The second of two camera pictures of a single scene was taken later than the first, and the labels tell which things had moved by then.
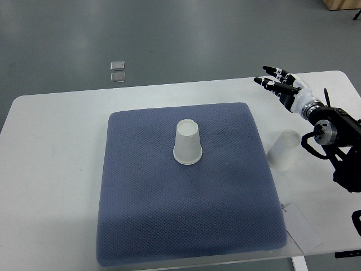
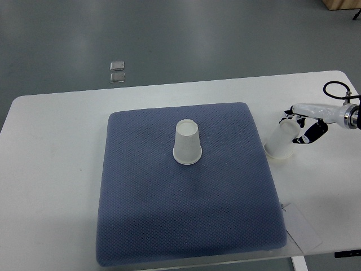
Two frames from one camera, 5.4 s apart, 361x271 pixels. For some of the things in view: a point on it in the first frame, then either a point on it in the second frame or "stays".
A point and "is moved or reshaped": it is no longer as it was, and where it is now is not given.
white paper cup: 281,155 is moved or reshaped
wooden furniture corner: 342,4 stays
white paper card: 299,229 stays
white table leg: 299,263 stays
